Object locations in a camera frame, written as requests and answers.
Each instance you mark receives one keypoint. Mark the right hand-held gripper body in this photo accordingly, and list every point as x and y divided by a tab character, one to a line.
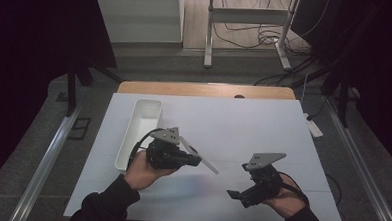
262	183

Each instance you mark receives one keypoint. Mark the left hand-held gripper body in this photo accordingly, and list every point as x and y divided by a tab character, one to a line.
163	154

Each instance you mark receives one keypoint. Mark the white plastic bin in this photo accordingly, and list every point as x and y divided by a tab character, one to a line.
139	128

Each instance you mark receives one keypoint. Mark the person's left hand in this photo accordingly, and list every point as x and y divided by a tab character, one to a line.
143	173

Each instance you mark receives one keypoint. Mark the person's right hand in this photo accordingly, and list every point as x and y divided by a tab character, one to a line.
288	203

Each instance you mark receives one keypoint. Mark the white table mat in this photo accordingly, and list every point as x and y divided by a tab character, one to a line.
236	125

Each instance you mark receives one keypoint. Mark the wooden table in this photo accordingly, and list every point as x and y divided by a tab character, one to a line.
191	89

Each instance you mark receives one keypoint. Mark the white power strip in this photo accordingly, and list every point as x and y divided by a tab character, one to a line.
313	127

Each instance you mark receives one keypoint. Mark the black metal stand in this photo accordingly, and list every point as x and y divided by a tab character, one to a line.
72	91
343	103

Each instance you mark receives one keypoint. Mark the white cabinet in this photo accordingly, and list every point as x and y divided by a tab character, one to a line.
139	18

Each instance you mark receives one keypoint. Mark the black curtain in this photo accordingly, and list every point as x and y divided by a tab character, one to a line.
379	65
25	66

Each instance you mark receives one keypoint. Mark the aluminium rail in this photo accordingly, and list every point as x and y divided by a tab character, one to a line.
365	171
44	167

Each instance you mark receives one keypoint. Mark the grey metal desk frame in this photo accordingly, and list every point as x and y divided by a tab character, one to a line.
249	16

